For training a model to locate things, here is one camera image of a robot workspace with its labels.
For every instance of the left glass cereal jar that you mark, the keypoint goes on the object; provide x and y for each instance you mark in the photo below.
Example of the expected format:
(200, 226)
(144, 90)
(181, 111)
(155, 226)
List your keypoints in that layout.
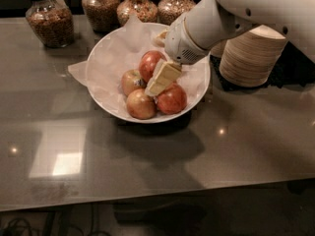
(52, 22)

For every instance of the glass cereal jar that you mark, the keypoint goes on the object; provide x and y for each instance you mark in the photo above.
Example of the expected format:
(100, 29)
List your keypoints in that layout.
(170, 10)
(101, 14)
(145, 10)
(52, 22)

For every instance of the white paper liner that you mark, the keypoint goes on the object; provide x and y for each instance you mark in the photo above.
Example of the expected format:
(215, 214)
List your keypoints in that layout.
(114, 54)

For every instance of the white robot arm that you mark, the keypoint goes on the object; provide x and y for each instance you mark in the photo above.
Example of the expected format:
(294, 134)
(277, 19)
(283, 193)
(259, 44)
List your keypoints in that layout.
(294, 19)

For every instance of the front left yellow-red apple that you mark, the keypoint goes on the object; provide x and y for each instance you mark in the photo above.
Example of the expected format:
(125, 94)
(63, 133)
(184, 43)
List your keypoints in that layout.
(141, 106)

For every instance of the white bowl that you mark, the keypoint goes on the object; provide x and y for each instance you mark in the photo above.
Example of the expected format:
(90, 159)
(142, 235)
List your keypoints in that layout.
(108, 92)

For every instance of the yellow-red apple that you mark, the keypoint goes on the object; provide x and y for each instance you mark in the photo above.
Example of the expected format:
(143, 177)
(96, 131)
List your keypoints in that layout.
(132, 80)
(141, 106)

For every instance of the red apple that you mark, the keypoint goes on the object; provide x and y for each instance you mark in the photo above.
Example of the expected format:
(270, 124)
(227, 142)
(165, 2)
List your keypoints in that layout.
(172, 100)
(148, 63)

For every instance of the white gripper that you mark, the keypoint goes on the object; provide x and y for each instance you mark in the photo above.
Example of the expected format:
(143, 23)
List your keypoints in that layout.
(179, 43)

